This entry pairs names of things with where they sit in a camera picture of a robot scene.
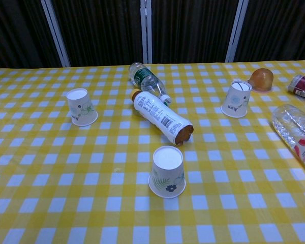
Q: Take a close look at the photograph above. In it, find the white paper cup line-marked base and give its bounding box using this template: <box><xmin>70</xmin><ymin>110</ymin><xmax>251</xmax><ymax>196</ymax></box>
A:
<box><xmin>220</xmin><ymin>80</ymin><xmax>253</xmax><ymax>118</ymax></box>

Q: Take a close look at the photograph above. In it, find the white paper cup fern print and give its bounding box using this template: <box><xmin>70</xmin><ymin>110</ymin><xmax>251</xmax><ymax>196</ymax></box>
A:
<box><xmin>148</xmin><ymin>145</ymin><xmax>186</xmax><ymax>199</ymax></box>

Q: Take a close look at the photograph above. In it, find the white paper cup green flower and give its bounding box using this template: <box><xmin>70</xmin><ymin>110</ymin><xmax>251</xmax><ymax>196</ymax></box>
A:
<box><xmin>66</xmin><ymin>87</ymin><xmax>99</xmax><ymax>127</ymax></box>

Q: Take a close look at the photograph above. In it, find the orange jelly cup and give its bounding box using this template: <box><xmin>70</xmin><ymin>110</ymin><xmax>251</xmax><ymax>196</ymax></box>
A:
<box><xmin>248</xmin><ymin>68</ymin><xmax>275</xmax><ymax>93</ymax></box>

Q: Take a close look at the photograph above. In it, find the brown drink bottle white label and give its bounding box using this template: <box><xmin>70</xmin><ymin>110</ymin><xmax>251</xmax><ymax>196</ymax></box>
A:
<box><xmin>130</xmin><ymin>88</ymin><xmax>195</xmax><ymax>147</ymax></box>

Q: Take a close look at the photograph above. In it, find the clear water bottle green label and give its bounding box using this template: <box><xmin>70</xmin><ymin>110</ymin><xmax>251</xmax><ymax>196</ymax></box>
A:
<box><xmin>128</xmin><ymin>62</ymin><xmax>172</xmax><ymax>107</ymax></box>

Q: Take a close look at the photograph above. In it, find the yellow white checked tablecloth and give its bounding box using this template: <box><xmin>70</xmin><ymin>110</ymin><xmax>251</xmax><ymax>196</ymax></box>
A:
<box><xmin>0</xmin><ymin>58</ymin><xmax>305</xmax><ymax>244</ymax></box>

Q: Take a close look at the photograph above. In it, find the dark pleated curtain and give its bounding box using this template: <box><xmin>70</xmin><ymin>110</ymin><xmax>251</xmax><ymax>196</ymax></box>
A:
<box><xmin>0</xmin><ymin>0</ymin><xmax>305</xmax><ymax>69</ymax></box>

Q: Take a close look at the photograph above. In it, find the crushed clear bottle red label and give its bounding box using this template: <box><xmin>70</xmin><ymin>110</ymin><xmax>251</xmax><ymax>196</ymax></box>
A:
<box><xmin>271</xmin><ymin>104</ymin><xmax>305</xmax><ymax>177</ymax></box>

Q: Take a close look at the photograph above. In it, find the red can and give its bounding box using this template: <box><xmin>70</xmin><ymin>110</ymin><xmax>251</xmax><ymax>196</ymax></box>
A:
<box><xmin>287</xmin><ymin>74</ymin><xmax>305</xmax><ymax>102</ymax></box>

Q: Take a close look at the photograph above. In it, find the white frame post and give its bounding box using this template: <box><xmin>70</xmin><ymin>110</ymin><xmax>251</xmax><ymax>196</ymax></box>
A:
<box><xmin>225</xmin><ymin>0</ymin><xmax>249</xmax><ymax>63</ymax></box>
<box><xmin>140</xmin><ymin>0</ymin><xmax>153</xmax><ymax>65</ymax></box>
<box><xmin>40</xmin><ymin>0</ymin><xmax>71</xmax><ymax>68</ymax></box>

